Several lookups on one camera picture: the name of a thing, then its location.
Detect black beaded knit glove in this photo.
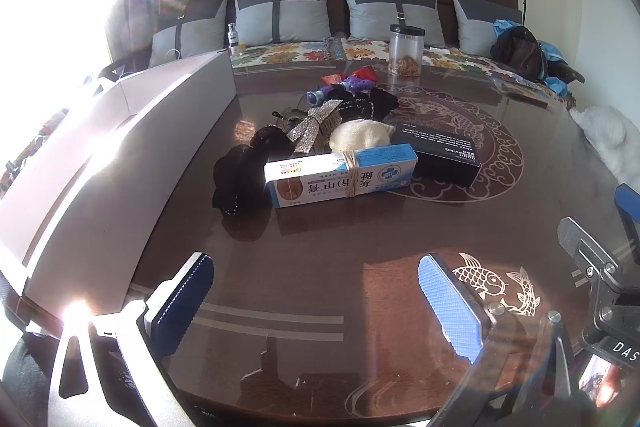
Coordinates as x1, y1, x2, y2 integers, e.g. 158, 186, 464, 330
327, 88, 401, 125

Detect dark brown bag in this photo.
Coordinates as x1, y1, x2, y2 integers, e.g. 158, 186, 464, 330
490, 25, 546, 80

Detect cream knitted pouch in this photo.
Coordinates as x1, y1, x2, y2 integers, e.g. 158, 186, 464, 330
330, 119, 397, 154

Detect black hairpiece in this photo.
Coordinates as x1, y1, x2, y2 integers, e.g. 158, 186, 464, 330
212, 127, 296, 220

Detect silver rhinestone bow clip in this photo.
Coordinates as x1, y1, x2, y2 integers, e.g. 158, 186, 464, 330
286, 99, 353, 154

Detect blue cloth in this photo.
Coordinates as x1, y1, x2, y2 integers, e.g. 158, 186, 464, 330
494, 19, 572, 91

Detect black rectangular box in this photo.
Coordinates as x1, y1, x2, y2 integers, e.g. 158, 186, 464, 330
395, 121, 482, 188

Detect dark thin-framed eyeglasses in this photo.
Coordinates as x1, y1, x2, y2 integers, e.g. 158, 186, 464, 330
270, 107, 301, 128

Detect clear jar with black lid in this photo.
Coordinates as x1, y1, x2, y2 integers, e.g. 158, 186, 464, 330
389, 24, 426, 78

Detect white plush toy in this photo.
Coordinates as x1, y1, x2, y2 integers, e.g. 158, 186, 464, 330
570, 106, 640, 192

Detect large grey cardboard box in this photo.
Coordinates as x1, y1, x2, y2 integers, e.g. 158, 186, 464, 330
0, 48, 236, 338

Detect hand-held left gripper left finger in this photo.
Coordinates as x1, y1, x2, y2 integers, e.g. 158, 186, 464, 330
50, 251, 216, 427

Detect red snack packet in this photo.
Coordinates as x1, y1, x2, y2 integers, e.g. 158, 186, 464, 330
322, 66, 376, 86

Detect blue and white medicine box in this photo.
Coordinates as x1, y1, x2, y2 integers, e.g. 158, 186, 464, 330
264, 143, 419, 209

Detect brown glass desktop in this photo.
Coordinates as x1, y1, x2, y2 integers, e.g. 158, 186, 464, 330
0, 52, 640, 427

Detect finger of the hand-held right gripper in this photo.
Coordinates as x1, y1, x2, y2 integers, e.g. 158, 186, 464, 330
557, 217, 621, 303
614, 183, 640, 233

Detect grey cushion with strap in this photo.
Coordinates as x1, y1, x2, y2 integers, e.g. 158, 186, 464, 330
451, 0, 523, 58
340, 0, 446, 48
150, 0, 231, 68
234, 0, 333, 45

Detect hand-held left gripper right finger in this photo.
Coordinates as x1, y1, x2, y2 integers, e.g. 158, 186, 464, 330
417, 252, 596, 427

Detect purple and teal toy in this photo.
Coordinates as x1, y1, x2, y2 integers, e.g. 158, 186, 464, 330
307, 74, 378, 105

